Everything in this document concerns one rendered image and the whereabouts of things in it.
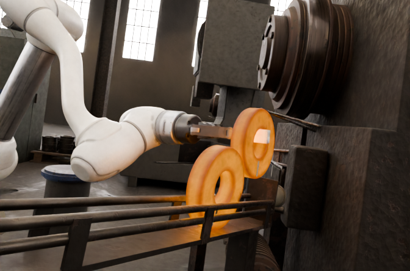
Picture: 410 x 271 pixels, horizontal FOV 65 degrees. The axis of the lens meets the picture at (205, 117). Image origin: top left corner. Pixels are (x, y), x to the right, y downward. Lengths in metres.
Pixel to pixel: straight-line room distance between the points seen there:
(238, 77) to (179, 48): 7.76
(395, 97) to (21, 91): 1.16
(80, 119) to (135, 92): 10.68
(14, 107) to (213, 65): 2.79
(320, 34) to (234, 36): 2.90
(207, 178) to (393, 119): 0.48
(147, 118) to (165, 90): 10.49
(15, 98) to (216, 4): 3.01
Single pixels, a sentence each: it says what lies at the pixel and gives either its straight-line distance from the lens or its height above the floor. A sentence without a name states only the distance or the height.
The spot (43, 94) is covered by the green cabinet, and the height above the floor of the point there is 0.88.
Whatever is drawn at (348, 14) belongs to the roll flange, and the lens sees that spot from 1.19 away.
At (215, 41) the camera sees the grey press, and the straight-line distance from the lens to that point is 3.87.
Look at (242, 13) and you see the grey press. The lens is 4.02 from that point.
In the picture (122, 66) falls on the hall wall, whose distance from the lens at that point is 11.72.
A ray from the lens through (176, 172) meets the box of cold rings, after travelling 3.62.
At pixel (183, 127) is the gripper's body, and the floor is 0.82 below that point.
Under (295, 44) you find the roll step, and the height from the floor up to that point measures 1.11.
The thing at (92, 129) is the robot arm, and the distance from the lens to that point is 0.81.
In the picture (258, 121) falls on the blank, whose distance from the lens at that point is 0.70.
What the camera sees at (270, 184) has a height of 0.71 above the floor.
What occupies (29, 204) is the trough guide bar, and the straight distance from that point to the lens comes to 0.41.
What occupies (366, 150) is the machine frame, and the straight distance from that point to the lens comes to 0.82.
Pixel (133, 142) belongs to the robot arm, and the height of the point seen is 0.76.
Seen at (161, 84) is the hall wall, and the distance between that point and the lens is 11.38.
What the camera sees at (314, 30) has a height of 1.15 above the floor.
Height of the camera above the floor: 0.84
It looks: level
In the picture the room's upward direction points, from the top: 7 degrees clockwise
